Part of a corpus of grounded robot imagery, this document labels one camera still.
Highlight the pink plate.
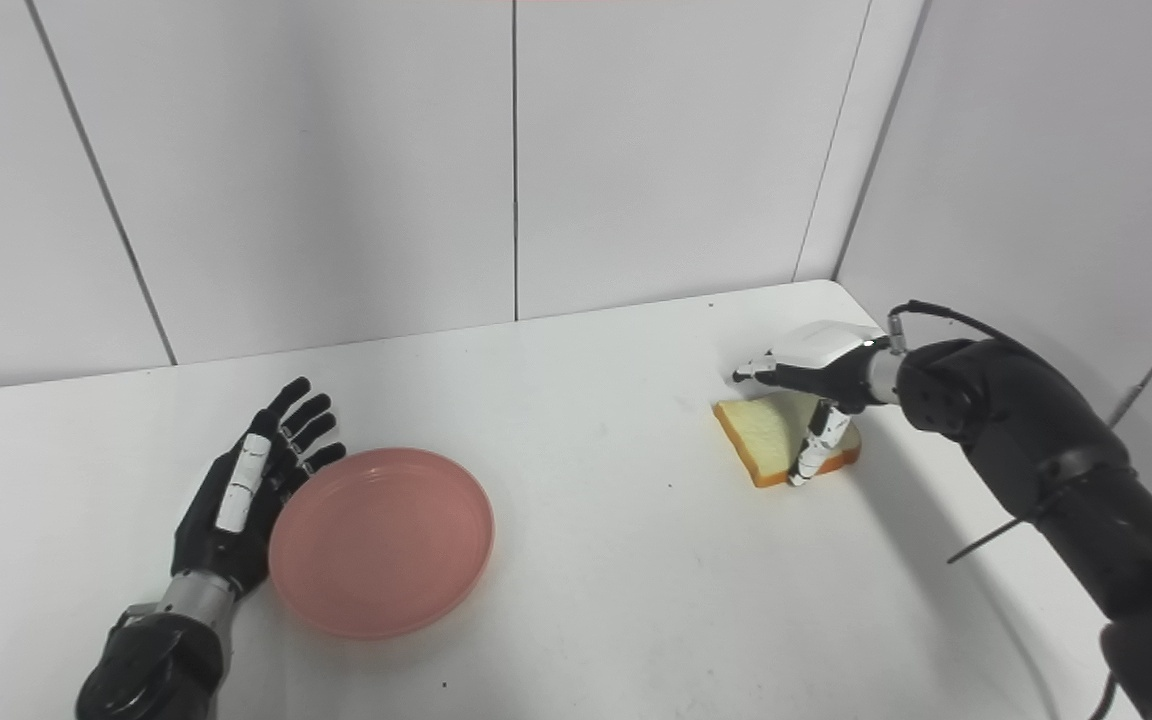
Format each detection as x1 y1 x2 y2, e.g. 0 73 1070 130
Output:
268 447 496 641

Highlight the slice of bread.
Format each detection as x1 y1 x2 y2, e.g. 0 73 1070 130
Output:
712 390 862 489

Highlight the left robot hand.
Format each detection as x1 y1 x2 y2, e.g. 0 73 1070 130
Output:
171 376 348 599

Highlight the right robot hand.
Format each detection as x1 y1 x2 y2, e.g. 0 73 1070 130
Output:
731 319 889 488

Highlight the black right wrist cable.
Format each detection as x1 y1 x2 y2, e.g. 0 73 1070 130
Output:
886 299 1022 356

